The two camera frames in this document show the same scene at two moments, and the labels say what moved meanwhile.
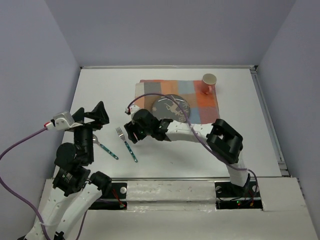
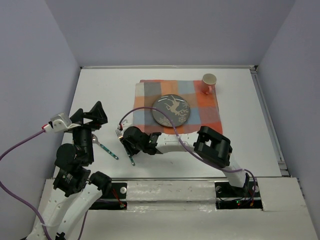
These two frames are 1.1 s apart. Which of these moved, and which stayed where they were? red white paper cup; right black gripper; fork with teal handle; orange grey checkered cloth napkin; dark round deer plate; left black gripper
Moved: fork with teal handle; right black gripper
Stayed: left black gripper; orange grey checkered cloth napkin; dark round deer plate; red white paper cup
